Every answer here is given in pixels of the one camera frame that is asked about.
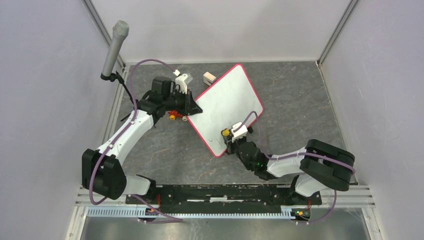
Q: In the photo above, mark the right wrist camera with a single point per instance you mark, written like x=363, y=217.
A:
x=238, y=131

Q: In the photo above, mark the yellow bone-shaped eraser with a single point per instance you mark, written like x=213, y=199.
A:
x=226, y=132

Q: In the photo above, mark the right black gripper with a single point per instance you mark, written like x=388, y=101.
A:
x=228, y=140

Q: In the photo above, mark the red toy block car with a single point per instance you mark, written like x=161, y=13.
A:
x=173, y=115

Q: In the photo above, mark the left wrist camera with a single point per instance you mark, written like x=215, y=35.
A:
x=182, y=81

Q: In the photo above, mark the red toy block boat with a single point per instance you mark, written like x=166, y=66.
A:
x=209, y=78

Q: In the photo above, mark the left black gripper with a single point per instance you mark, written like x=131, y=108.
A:
x=193, y=109

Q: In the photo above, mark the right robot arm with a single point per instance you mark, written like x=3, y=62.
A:
x=316, y=166

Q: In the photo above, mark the pink framed whiteboard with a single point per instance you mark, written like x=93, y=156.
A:
x=226, y=102

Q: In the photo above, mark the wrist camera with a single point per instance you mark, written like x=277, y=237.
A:
x=182, y=81
x=238, y=131

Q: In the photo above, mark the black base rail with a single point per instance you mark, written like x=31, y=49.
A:
x=178, y=202

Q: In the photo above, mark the grey microphone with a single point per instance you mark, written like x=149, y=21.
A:
x=120, y=31

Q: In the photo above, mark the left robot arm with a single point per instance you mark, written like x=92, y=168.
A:
x=102, y=171

